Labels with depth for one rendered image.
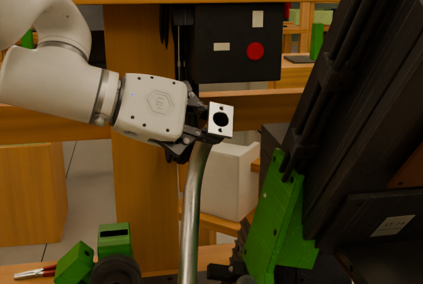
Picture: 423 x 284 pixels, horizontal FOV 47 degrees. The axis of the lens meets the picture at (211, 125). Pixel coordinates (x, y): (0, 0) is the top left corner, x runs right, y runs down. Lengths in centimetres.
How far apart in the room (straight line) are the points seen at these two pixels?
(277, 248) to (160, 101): 29
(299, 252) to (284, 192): 10
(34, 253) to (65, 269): 229
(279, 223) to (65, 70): 39
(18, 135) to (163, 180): 34
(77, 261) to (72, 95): 25
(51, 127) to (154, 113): 47
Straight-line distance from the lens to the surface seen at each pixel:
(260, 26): 94
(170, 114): 73
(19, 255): 309
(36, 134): 116
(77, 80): 71
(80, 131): 115
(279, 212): 77
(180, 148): 73
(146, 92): 73
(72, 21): 74
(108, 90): 71
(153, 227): 115
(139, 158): 107
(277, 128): 104
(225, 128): 75
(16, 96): 72
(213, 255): 126
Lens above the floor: 156
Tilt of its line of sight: 18 degrees down
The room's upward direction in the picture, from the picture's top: straight up
